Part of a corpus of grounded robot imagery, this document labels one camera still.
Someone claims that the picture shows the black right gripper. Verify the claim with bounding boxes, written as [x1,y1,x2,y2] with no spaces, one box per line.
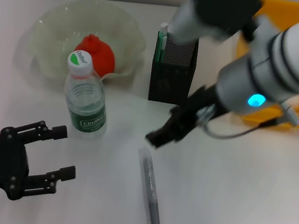
[144,77,220,156]

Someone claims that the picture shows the clear green-label water bottle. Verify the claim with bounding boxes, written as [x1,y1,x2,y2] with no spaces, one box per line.
[57,49,116,142]

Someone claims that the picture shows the mint green utility knife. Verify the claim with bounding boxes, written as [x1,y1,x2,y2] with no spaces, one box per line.
[154,22,170,64]

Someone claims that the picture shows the orange toy fruit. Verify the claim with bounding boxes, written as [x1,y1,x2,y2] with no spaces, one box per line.
[70,32,119,81]

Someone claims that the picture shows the grey marker pen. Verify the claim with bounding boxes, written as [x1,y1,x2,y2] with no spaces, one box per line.
[129,146,170,224]

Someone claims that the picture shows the black mesh pen holder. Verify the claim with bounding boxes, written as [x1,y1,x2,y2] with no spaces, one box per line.
[147,30,200,107]

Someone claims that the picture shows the green glass fruit plate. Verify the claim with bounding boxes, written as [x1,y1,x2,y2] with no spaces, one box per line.
[11,0,152,100]

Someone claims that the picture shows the right gripper cable with plug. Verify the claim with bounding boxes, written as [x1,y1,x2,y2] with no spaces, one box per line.
[194,91,299,149]

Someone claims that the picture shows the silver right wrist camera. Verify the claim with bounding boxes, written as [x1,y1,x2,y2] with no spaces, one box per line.
[168,0,264,52]

